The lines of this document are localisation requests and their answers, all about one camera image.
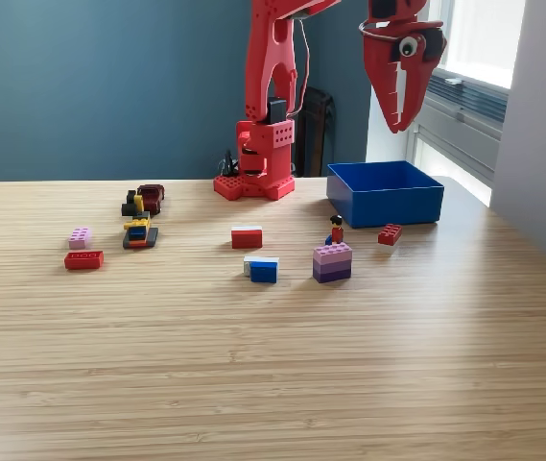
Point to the blue plastic bin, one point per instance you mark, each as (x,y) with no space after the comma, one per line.
(392,209)

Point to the red lego brick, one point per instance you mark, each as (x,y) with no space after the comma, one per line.
(84,260)

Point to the red lego toy figure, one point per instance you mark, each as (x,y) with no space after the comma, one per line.
(337,233)

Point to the pink lego brick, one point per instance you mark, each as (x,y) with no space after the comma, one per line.
(80,238)

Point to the grey window vent grille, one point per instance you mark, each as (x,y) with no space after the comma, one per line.
(483,98)

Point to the red brick on white brick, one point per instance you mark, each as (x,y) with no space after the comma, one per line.
(389,234)

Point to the pink purple brick stack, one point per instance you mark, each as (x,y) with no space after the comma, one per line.
(332,264)

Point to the red and white brick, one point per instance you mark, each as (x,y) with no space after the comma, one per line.
(246,238)

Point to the blue and white brick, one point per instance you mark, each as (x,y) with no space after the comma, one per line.
(263,273)

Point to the dark red toy car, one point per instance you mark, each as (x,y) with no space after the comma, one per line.
(151,197)

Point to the yellow black toy digger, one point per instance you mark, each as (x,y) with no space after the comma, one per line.
(140,235)

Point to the white window frame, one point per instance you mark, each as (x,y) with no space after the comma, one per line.
(483,38)

